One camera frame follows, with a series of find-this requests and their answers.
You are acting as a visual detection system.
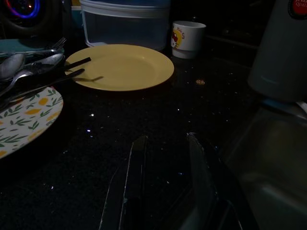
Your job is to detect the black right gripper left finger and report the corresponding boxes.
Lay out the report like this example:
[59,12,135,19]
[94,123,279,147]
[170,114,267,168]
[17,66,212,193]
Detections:
[98,135,149,230]

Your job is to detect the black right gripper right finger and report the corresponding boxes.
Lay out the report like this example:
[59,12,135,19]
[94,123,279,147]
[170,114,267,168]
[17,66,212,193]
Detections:
[186,132,261,230]

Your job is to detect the stainless steel sink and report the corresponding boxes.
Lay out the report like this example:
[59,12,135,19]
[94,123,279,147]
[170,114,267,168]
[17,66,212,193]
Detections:
[222,103,307,230]

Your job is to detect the yellow plate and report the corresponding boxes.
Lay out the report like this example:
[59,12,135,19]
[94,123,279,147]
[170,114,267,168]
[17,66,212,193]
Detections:
[65,44,175,92]

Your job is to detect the lemon print plate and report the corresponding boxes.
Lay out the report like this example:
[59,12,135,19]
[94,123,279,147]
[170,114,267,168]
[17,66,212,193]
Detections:
[0,86,64,160]

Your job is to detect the black chopstick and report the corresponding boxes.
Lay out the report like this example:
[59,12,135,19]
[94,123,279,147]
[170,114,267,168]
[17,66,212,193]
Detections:
[64,68,86,78]
[64,57,92,69]

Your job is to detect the white cartoon print mug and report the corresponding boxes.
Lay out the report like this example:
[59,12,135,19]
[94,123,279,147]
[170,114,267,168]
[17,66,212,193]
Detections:
[170,20,207,59]

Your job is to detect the grey water filter canister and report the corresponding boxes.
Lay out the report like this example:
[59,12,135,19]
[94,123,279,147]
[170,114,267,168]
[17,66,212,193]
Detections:
[248,0,307,104]

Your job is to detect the silver spoon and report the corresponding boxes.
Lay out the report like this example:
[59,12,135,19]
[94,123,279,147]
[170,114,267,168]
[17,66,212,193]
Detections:
[31,53,65,69]
[0,53,26,80]
[0,69,36,96]

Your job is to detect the silver fork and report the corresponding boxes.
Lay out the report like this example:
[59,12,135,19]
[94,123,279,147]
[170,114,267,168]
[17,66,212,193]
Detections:
[31,37,68,56]

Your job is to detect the white stacked food container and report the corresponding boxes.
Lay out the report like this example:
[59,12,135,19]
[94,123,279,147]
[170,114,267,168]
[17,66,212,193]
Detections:
[79,0,171,51]

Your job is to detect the light blue plate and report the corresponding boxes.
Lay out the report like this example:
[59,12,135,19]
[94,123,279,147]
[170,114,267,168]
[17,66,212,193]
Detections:
[0,38,65,59]

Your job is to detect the black speaker blue ring light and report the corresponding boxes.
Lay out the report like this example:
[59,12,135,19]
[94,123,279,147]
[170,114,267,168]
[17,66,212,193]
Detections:
[0,0,64,40]

